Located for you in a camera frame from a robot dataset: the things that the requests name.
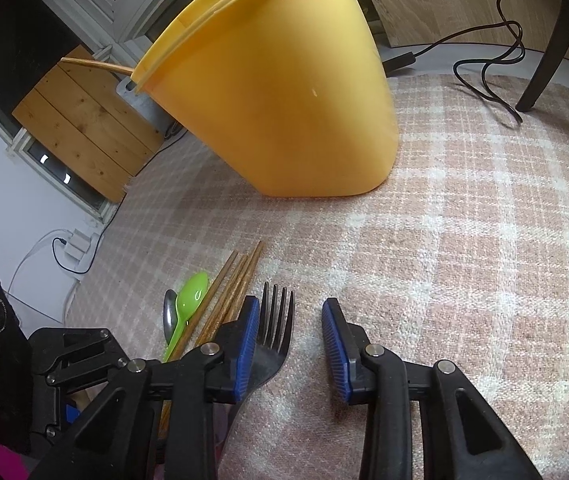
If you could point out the black furniture leg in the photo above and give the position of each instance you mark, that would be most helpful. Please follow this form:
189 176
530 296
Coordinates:
554 45

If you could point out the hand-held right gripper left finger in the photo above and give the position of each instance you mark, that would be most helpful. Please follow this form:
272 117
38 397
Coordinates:
242 355

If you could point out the metal spoon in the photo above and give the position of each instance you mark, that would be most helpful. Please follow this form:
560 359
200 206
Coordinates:
169 315

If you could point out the metal tray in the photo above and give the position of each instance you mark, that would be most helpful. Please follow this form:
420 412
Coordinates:
149 107

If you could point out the pine plank board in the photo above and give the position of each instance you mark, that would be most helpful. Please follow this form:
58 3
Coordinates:
84 125

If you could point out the yellow plastic utensil holder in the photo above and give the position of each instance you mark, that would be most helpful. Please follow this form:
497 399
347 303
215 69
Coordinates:
274 100

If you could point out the plaid blanket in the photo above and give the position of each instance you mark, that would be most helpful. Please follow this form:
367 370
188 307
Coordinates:
464 260

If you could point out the white power strip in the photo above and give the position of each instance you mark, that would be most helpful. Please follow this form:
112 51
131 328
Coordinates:
80 242

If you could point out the wooden chopstick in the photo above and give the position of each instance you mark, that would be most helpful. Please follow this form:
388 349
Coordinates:
244 272
232 285
94 63
224 272

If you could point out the green plastic spoon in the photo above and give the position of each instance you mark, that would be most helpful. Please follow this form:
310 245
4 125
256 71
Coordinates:
192 295

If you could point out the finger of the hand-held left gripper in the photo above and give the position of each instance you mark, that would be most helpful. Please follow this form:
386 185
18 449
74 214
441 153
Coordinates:
54 405
79 345

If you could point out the black power adapter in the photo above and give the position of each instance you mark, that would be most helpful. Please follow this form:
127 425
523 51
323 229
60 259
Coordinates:
398 61

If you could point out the black plastic fork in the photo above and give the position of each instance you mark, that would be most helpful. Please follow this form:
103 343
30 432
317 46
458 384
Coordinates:
277 330

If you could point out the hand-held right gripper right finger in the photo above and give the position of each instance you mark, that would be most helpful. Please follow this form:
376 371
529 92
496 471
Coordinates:
337 355

